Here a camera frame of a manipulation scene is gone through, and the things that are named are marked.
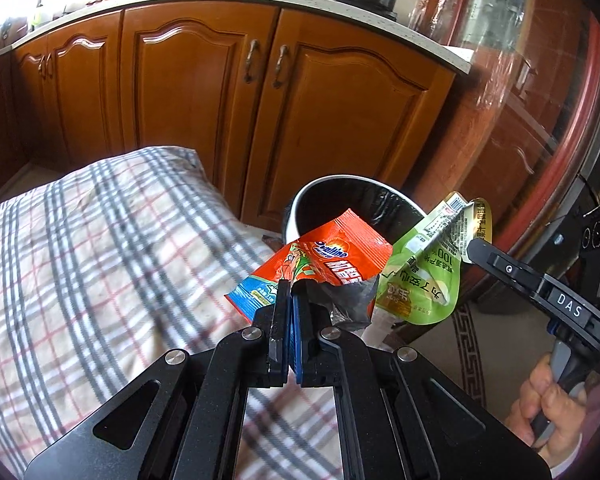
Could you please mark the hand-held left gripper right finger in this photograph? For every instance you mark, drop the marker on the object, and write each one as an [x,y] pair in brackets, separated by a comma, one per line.
[300,345]

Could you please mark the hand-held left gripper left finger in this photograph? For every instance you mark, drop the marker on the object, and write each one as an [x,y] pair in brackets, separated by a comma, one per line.
[280,335]

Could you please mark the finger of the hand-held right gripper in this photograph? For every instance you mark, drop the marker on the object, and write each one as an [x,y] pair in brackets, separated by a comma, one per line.
[510,270]

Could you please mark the green snack packet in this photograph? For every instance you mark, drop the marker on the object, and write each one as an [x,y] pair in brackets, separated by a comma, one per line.
[420,280]

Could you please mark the red snack packet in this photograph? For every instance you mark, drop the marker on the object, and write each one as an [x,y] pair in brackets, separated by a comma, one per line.
[330,255]

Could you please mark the white bin with black liner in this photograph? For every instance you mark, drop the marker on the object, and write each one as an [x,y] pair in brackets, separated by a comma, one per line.
[375,205]

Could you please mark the person's right hand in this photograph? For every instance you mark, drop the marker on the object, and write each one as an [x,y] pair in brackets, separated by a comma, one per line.
[565,435]

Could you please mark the patterned border rug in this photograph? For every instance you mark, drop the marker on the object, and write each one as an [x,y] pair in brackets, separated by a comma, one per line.
[470,355]

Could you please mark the red wooden glass cabinet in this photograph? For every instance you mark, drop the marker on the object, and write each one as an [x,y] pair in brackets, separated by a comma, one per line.
[505,125]

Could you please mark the plaid cloth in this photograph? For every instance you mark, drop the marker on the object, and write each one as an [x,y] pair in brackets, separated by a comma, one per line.
[105,260]

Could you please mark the white kitchen countertop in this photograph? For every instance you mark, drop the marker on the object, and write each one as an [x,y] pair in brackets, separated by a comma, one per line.
[330,15]

